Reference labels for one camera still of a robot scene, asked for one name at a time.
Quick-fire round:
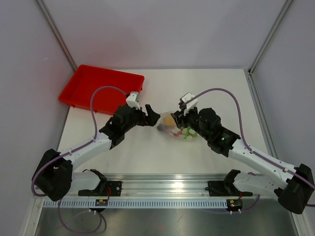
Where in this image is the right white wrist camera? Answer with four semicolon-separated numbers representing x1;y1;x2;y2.
179;92;198;116

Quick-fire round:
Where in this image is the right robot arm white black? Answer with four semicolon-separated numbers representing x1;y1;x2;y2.
171;108;315;214

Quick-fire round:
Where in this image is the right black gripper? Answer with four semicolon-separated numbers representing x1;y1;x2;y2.
171;106;211;141

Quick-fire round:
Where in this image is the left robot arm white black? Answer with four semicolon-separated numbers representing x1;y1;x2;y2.
31;104;160;202

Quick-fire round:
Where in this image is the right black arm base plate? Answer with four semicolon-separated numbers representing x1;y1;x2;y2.
205;180;253;197

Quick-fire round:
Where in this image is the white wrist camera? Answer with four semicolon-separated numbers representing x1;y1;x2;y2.
179;92;198;116
126;91;141;110

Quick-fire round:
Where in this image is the clear zip top bag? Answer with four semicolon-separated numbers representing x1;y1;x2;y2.
155;112;197;142

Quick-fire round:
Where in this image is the left aluminium corner post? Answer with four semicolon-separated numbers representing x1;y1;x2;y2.
34;0;78;72

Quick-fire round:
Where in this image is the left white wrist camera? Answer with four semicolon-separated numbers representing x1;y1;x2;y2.
126;91;141;110

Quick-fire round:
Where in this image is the aluminium mounting rail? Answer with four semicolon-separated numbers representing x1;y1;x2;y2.
105;174;226;199

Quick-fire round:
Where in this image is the white slotted cable duct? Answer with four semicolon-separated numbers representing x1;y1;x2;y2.
43;198;227;209

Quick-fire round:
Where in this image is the right aluminium corner post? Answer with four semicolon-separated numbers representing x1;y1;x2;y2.
248;0;294;76

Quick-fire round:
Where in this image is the yellow fake lemon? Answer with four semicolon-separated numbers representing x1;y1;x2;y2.
163;116;176;126

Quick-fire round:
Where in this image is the red plastic tray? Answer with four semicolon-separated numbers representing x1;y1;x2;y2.
59;65;145;115

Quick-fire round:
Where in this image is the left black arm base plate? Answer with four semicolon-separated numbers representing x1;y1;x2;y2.
78;180;122;197

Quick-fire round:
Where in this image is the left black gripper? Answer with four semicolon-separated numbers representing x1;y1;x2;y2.
122;104;159;133

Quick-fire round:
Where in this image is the aluminium corner post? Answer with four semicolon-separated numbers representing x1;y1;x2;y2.
248;0;294;76
34;0;78;72

